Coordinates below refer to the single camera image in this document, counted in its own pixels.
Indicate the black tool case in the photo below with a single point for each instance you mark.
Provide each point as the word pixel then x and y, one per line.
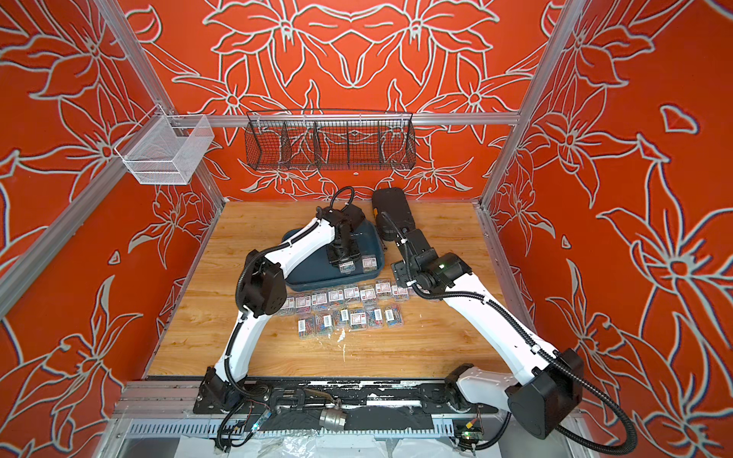
pixel 393 217

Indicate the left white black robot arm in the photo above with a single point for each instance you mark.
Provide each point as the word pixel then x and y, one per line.
pixel 261 292

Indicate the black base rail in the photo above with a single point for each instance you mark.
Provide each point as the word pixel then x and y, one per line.
pixel 371 404

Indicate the second row clip box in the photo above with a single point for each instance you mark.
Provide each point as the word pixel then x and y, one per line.
pixel 341 318
pixel 306 327
pixel 326 323
pixel 393 315

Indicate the white wire wall basket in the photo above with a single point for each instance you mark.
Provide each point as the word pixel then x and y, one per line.
pixel 157 151

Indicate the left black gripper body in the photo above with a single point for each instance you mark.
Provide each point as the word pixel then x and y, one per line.
pixel 345 252

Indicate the removed paper clip box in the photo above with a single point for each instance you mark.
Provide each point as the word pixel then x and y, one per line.
pixel 352 294
pixel 303 304
pixel 288 307
pixel 319 300
pixel 336 297
pixel 368 295
pixel 383 289

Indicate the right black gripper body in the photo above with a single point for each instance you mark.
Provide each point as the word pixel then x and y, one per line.
pixel 409 272

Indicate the paper clip box tray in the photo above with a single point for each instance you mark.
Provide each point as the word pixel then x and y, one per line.
pixel 358 319

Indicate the blue plastic storage tray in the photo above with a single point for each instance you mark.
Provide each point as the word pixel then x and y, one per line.
pixel 317 273

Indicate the black wire wall basket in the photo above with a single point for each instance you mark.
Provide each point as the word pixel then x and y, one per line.
pixel 333 140

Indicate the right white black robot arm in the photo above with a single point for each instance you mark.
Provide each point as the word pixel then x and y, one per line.
pixel 547 384

